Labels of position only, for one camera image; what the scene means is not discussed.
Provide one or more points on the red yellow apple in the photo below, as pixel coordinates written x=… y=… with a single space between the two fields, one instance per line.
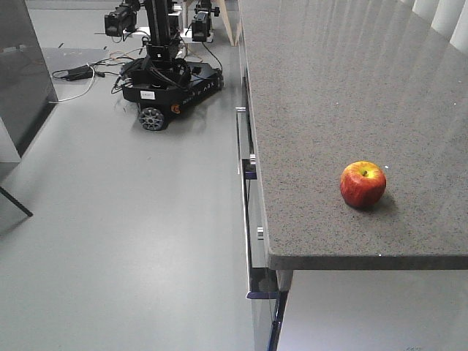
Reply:
x=362 y=184

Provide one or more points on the black wheeled mobile robot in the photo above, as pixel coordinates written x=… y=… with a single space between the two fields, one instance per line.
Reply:
x=162 y=82

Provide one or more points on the grey stone kitchen counter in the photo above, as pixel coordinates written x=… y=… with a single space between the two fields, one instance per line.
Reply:
x=336 y=82

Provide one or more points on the black power adapter brick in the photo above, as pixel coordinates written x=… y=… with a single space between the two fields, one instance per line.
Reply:
x=79 y=73

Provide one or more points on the dark grey leaning panel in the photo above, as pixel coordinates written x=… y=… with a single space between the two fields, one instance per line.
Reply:
x=27 y=92

